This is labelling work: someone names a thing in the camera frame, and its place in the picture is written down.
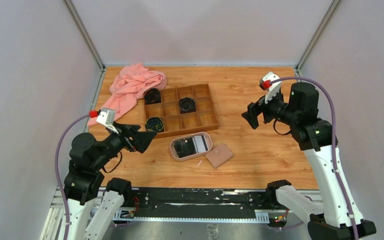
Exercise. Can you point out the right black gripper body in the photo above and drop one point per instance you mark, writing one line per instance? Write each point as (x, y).
(276, 108)

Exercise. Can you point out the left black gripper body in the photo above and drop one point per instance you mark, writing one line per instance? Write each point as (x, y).
(116, 142)

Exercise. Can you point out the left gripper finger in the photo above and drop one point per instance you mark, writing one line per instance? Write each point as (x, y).
(126, 130)
(141, 141)

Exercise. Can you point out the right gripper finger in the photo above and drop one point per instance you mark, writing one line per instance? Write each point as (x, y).
(251, 118)
(254, 109)

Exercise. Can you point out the black credit card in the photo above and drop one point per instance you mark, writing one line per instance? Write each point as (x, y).
(184, 147)

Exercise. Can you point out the pink leather card holder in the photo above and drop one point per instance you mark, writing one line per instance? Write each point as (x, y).
(219, 155)

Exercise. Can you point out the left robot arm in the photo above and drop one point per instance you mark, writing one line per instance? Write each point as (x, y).
(81, 186)

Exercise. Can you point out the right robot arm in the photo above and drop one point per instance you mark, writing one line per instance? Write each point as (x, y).
(338, 218)

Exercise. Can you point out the black flower cup front left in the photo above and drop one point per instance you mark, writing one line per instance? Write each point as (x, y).
(155, 124)

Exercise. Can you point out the black flower cup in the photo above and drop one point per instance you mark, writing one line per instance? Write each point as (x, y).
(152, 96)
(187, 105)
(155, 124)

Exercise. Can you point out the black flower cup rear left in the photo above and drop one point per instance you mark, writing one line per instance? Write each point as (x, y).
(152, 96)

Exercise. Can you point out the pink oval tray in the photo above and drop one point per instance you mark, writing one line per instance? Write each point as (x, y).
(174, 155)

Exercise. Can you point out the pink crumpled cloth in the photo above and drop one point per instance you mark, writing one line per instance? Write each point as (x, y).
(130, 85)

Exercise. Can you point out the brown wooden divider tray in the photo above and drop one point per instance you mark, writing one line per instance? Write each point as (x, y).
(176, 124)

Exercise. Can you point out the black flower cup centre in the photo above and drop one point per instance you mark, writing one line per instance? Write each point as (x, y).
(187, 105)

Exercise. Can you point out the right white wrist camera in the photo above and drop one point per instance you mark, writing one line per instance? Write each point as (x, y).
(266, 83)

